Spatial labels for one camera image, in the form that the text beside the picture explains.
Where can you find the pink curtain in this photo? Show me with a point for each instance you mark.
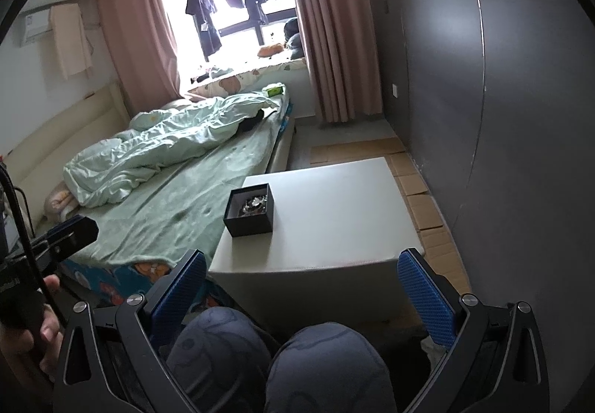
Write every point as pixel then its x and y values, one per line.
pixel 139 31
pixel 330 22

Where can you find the orange plush toy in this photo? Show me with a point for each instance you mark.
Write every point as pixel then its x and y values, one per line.
pixel 270 50

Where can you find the person's leg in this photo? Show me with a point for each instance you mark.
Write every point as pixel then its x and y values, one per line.
pixel 218 352
pixel 325 366

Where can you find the person's right leg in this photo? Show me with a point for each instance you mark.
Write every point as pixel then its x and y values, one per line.
pixel 325 366

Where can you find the person's left hand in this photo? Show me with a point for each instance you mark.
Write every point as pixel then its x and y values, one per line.
pixel 32 357

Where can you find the white air conditioner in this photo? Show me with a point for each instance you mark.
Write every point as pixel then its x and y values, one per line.
pixel 35 27

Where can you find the person's left leg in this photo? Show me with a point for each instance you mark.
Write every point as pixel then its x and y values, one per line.
pixel 218 352

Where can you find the dark blue bag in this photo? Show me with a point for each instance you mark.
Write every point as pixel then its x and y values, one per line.
pixel 293 38

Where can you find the black jewelry box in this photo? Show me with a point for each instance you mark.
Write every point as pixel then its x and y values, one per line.
pixel 246 226

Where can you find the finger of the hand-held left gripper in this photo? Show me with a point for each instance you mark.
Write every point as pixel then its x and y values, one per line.
pixel 76 234

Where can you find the long dark hanging garment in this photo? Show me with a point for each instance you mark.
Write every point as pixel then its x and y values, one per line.
pixel 204 8

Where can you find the printed pillow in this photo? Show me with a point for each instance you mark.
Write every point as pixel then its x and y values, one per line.
pixel 60 199

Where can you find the cream hanging towel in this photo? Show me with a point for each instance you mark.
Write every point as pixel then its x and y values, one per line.
pixel 69 41

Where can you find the printed window seat cushion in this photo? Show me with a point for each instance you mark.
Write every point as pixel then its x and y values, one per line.
pixel 251 76

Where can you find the small green box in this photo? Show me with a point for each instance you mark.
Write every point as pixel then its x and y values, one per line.
pixel 273 90

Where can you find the white wall switch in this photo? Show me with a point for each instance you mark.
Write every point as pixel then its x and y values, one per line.
pixel 395 90

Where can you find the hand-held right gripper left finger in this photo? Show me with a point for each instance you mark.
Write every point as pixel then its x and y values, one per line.
pixel 181 287

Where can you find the cream bed headboard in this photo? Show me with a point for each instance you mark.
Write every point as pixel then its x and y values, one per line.
pixel 46 138

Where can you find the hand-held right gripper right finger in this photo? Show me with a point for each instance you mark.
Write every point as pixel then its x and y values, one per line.
pixel 425 296

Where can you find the cardboard floor sheets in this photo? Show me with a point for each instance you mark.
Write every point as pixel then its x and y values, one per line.
pixel 427 213

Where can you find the light green quilt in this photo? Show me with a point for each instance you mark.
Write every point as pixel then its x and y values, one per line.
pixel 139 152

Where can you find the bed with green sheet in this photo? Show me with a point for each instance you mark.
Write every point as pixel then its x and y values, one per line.
pixel 186 199

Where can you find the white low table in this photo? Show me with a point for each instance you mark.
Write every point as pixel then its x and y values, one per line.
pixel 334 217

